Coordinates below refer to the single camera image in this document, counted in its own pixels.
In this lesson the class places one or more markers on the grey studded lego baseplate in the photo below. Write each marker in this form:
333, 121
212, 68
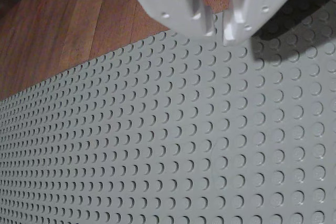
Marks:
183, 129

